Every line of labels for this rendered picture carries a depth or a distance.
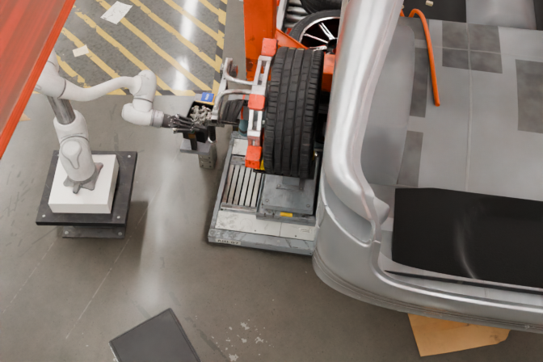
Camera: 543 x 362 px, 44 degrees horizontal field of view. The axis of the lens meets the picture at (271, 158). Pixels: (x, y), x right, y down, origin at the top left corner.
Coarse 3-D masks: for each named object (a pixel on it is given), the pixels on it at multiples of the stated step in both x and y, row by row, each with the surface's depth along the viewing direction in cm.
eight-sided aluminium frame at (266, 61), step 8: (264, 56) 337; (264, 64) 334; (272, 64) 346; (256, 72) 328; (264, 72) 328; (256, 80) 325; (264, 80) 325; (256, 88) 322; (264, 88) 322; (264, 120) 374; (248, 128) 325; (256, 128) 326; (248, 136) 326; (256, 136) 325; (248, 144) 332; (256, 144) 331
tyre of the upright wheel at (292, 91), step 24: (288, 48) 339; (288, 72) 320; (312, 72) 320; (288, 96) 317; (312, 96) 316; (288, 120) 317; (312, 120) 316; (264, 144) 323; (288, 144) 321; (312, 144) 323; (264, 168) 340; (288, 168) 333
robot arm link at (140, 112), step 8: (128, 104) 352; (136, 104) 351; (144, 104) 351; (128, 112) 350; (136, 112) 350; (144, 112) 351; (152, 112) 353; (128, 120) 352; (136, 120) 351; (144, 120) 351
